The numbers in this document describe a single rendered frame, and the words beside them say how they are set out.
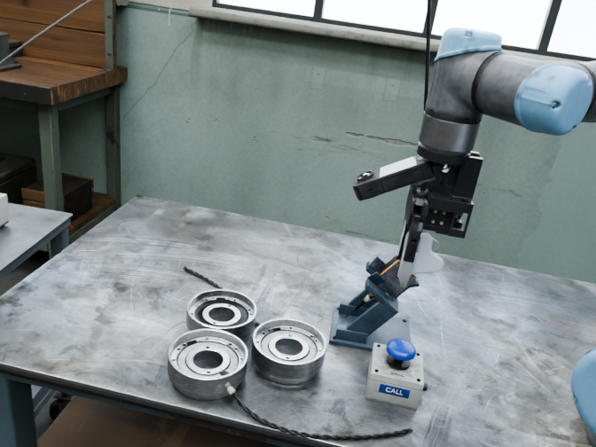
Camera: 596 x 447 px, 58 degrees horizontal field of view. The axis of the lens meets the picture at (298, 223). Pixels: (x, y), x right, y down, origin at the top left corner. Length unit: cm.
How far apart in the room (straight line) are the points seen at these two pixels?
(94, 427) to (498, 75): 85
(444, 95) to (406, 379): 37
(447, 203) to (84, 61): 197
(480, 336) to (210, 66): 174
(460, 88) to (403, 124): 158
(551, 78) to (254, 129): 184
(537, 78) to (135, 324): 64
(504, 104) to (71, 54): 208
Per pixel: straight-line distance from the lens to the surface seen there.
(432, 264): 80
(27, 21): 262
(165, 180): 260
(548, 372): 95
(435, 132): 73
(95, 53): 247
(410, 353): 75
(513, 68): 68
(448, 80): 72
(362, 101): 228
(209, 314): 85
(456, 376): 86
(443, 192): 78
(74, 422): 108
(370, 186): 77
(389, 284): 84
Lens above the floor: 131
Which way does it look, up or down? 24 degrees down
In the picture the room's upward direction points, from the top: 8 degrees clockwise
